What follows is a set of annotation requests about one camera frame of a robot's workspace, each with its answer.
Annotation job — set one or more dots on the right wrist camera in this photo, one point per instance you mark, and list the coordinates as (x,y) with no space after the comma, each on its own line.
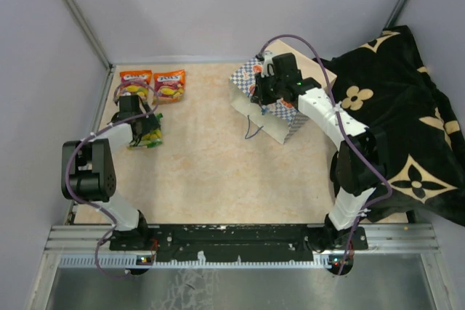
(268,67)

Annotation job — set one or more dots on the green candy bag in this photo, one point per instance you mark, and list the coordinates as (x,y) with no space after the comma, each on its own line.
(158,133)

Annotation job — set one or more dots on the blue checkered paper bag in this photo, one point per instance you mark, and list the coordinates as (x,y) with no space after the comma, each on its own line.
(279,120)

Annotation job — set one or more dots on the black floral blanket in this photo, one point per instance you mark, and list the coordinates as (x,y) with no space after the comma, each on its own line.
(384,84)

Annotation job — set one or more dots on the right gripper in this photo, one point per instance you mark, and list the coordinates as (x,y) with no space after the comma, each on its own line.
(258,96)

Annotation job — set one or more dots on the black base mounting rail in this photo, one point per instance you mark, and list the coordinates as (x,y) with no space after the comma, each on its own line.
(241,244)

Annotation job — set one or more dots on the orange candy bag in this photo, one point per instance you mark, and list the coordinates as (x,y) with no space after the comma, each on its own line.
(131,83)
(169,86)

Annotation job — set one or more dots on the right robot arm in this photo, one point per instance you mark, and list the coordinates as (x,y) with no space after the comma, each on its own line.
(360,163)

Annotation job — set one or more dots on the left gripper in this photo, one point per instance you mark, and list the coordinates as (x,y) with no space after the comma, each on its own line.
(150,124)

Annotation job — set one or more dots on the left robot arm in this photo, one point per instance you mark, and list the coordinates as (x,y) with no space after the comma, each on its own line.
(89,175)

